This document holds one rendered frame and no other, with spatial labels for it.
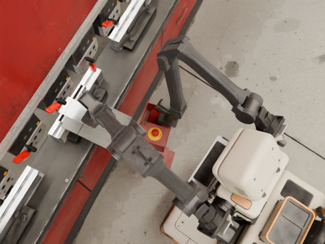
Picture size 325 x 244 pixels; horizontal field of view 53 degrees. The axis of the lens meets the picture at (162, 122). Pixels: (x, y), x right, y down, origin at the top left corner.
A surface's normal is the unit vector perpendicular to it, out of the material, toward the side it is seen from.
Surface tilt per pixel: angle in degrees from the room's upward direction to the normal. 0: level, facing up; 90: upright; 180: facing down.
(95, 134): 0
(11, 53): 90
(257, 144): 42
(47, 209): 0
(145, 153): 12
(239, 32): 0
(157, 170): 64
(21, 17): 90
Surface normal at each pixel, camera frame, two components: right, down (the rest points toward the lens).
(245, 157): -0.51, -0.61
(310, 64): 0.06, -0.33
